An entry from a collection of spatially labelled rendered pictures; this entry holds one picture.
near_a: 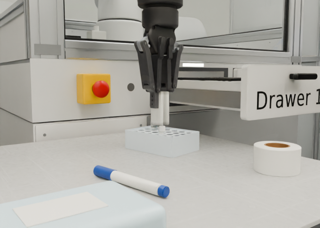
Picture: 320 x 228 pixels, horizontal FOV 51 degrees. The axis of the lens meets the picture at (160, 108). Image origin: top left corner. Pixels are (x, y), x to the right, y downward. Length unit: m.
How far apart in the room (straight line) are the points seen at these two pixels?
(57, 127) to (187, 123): 0.39
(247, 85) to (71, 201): 0.47
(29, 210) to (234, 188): 0.27
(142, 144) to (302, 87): 0.39
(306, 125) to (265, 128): 1.61
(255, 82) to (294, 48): 0.71
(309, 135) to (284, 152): 2.35
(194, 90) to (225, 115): 0.32
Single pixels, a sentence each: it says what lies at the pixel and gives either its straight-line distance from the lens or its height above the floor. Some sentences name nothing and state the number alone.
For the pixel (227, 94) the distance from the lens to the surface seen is 0.74.
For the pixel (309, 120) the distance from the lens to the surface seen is 2.86.
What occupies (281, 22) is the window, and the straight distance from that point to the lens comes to 1.37.
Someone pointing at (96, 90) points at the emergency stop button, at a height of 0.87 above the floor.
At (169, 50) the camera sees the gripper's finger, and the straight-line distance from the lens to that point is 0.70.
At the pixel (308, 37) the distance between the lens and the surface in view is 2.88.
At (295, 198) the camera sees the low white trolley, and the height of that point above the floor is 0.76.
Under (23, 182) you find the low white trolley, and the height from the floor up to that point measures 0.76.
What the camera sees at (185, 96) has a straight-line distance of 0.85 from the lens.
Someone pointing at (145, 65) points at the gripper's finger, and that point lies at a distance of 0.67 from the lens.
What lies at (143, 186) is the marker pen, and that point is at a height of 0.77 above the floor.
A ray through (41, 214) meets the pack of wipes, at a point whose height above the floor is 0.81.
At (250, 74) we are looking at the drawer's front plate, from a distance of 0.69.
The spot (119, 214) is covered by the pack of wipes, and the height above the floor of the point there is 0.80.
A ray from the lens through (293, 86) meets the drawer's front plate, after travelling 0.80.
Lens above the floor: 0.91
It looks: 6 degrees down
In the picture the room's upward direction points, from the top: straight up
